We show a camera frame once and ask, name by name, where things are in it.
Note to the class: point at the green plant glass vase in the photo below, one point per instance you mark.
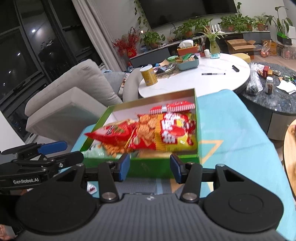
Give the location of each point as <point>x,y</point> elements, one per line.
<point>212,36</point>

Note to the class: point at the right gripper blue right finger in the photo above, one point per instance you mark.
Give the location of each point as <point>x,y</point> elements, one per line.
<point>177,168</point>

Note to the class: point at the red flower decoration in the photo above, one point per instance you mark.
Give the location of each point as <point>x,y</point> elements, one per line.
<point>126,45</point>

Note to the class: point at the red beige rice cracker bag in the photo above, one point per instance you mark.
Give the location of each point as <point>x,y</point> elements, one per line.
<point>114,137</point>

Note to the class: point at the dark marble round table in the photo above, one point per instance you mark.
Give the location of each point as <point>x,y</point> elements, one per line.
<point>279,101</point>

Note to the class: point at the beige sofa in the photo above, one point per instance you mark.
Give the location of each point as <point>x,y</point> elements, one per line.
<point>77,99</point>

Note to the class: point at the black lighter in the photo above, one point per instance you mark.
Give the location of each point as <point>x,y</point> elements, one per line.
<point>235,68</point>

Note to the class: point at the orange tissue box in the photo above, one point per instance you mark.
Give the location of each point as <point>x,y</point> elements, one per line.
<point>187,47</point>

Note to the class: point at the green cardboard box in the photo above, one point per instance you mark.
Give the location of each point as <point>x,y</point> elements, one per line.
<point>146,163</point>

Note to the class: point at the clear plastic bag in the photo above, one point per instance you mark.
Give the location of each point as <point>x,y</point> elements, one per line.
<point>254,86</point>

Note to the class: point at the large black television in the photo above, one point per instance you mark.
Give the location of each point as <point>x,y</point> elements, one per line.
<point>162,12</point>

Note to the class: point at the black pen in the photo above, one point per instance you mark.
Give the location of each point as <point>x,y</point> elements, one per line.
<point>213,74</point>

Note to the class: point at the spice jar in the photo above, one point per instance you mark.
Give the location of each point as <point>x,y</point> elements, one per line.
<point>269,85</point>

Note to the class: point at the light green peanut snack bag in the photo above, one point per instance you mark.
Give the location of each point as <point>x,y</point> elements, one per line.
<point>95,152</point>

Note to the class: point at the open cardboard box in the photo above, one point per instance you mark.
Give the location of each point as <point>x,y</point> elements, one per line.
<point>240,46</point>

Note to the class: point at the red yellow cracker snack bag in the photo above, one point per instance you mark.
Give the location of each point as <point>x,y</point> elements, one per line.
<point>166,132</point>

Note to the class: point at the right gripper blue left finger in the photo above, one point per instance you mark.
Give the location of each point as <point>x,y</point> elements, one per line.
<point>122,167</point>

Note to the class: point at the person's left hand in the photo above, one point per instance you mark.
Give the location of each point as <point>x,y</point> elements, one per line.
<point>6,233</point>

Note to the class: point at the red barcode snack packet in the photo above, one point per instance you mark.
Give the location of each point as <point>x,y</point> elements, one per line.
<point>175,107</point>

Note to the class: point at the blue snack tray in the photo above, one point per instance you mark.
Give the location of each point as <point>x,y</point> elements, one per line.
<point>187,62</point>

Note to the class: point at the yellow cylindrical can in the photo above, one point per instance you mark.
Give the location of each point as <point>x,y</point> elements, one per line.
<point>148,75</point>

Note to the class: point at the blue red triangular snack packet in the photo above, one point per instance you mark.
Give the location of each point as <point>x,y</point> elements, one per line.
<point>91,189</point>

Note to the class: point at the white cup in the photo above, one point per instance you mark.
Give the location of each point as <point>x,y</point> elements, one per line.
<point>207,53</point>

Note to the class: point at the small wooden side table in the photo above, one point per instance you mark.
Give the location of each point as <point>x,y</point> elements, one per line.
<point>289,156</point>

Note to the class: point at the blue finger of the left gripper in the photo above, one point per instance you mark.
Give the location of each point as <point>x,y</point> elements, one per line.
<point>51,148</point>
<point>65,160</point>

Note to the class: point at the light blue table mat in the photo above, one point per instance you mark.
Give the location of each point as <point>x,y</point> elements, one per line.
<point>228,134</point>

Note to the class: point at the potted green plant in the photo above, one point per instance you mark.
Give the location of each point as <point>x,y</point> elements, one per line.
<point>152,39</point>

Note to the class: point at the white round coffee table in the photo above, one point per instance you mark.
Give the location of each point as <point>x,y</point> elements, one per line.
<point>203,84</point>

